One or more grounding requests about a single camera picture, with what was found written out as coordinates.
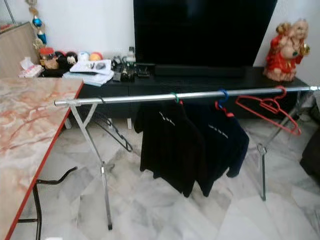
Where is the black t-shirt with red collar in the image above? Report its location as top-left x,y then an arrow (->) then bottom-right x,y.
134,100 -> 208,198

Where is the blue and red hanger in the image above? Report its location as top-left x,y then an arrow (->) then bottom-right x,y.
214,89 -> 236,118

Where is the red plastic hanger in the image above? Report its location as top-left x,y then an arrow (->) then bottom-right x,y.
235,85 -> 302,136

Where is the marble pattern folding table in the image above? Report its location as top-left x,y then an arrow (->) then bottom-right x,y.
0,77 -> 84,240

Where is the white tissue pack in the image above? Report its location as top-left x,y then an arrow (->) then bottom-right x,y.
19,56 -> 43,79

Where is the light wooden cabinet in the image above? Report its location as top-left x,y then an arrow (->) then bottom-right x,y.
0,21 -> 40,78

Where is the red lid snack jar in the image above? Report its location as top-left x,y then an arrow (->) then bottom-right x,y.
38,47 -> 58,70

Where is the black plush toy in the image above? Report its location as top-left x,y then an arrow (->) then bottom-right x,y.
55,50 -> 78,67

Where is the white paper stack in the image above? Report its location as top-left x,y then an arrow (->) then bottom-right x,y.
63,59 -> 115,87

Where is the orange ball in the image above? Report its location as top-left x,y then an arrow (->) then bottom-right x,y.
89,51 -> 103,62

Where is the silver metal clothes rack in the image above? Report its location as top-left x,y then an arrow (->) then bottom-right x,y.
54,85 -> 320,231

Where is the black soundbar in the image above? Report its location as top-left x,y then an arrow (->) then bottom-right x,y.
154,65 -> 246,77

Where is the black television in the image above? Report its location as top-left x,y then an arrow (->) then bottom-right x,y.
133,0 -> 279,67

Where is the navy blue t-shirt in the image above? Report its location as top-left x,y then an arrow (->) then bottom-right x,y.
187,101 -> 250,197

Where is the red laughing buddha statue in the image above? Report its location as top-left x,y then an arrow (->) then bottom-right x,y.
263,19 -> 311,82

